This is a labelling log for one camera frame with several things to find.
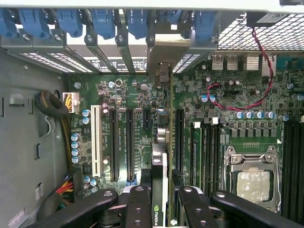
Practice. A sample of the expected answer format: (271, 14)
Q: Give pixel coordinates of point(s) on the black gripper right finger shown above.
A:
(197, 209)

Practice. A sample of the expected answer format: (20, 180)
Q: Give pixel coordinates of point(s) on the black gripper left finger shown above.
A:
(136, 209)

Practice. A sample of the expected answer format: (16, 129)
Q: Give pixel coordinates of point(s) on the green fitted RAM stick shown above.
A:
(196, 154)

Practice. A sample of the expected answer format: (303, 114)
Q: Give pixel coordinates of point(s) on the CPU socket with CPU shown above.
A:
(253, 183)

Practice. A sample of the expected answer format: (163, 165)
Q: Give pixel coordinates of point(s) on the white PCI expansion slot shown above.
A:
(96, 142)

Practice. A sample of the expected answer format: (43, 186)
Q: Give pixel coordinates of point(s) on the green motherboard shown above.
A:
(142, 95)

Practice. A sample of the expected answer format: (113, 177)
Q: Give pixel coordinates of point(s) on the black open PC case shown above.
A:
(23, 123)

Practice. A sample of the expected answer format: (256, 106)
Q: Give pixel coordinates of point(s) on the black intrusion switch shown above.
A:
(266, 19)

